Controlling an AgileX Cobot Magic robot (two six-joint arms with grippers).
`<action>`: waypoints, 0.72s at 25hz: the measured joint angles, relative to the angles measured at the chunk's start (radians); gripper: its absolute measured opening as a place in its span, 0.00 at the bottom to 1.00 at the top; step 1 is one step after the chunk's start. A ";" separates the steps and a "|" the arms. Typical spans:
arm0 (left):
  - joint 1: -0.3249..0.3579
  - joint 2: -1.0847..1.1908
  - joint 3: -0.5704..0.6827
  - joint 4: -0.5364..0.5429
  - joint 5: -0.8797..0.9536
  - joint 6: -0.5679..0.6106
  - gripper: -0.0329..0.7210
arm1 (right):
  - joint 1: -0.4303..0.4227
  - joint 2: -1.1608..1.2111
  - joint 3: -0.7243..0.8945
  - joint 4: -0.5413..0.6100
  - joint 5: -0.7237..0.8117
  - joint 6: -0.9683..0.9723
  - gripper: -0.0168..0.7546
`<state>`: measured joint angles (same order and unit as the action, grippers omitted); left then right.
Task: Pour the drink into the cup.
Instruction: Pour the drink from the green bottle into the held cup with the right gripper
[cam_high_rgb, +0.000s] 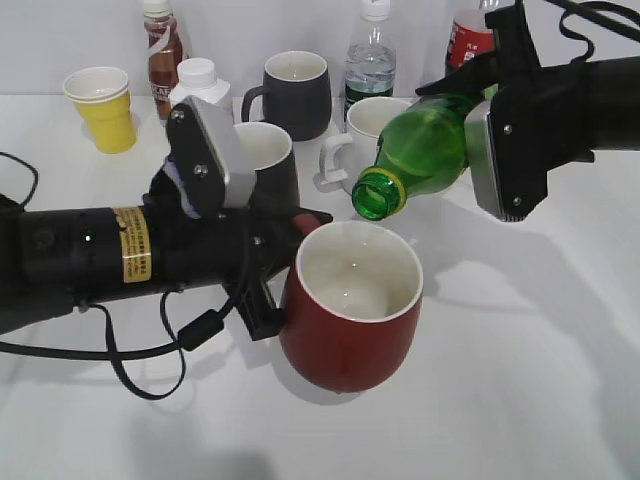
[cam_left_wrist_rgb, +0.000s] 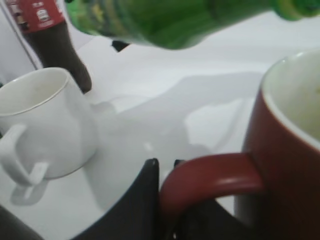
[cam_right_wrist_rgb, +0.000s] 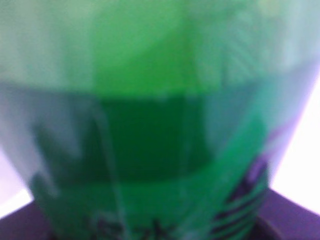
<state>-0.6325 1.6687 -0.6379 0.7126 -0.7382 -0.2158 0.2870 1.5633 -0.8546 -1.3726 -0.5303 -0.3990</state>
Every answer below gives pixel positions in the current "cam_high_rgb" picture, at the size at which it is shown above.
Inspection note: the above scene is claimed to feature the yellow paper cup stack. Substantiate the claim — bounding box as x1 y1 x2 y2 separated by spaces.
62 66 136 154

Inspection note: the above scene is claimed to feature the white yogurt bottle purple label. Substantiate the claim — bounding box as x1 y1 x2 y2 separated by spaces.
169 58 233 115

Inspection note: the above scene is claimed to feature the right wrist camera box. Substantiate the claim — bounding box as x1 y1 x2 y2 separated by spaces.
464 100 528 223

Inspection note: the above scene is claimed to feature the green plastic soda bottle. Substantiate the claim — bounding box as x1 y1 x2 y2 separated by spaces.
351 91 485 221

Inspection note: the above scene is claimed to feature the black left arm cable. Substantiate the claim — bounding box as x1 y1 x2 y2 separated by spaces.
0 152 236 400

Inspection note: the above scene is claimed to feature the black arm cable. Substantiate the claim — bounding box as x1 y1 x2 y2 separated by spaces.
547 0 640 64
0 152 236 400

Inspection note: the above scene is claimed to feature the cola bottle red label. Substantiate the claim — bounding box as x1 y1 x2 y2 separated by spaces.
445 0 500 76

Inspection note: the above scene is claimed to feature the black mug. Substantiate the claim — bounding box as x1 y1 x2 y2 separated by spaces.
234 122 300 210
241 51 332 142

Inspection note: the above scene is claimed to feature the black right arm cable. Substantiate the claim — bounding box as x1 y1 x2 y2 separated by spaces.
547 0 640 64

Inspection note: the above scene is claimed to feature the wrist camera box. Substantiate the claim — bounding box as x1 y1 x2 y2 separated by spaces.
162 96 256 220
464 100 528 223

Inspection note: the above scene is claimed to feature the white ceramic mug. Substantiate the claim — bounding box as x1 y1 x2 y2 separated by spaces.
313 97 411 195

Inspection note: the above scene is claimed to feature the black mug front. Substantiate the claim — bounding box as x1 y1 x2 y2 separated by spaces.
234 122 300 210

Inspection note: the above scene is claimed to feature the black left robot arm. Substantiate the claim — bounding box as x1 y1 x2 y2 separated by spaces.
1 170 331 340

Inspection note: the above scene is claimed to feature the brown coffee drink bottle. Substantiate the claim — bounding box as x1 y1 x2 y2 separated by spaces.
143 0 185 124

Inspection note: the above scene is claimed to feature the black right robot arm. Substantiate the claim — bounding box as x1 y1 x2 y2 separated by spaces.
415 1 639 221

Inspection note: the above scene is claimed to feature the red ceramic mug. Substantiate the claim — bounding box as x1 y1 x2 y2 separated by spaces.
279 220 424 393

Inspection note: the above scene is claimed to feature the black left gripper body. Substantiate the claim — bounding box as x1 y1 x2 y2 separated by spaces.
143 171 333 341

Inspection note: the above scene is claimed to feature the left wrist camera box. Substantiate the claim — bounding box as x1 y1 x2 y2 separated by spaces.
162 96 256 220

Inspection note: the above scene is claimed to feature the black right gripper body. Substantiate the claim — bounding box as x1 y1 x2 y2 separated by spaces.
415 1 595 200

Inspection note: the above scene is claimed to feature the black mug rear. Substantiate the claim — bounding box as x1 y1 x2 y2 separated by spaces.
241 51 332 142

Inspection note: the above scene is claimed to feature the clear water bottle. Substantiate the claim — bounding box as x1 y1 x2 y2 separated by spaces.
344 1 396 115

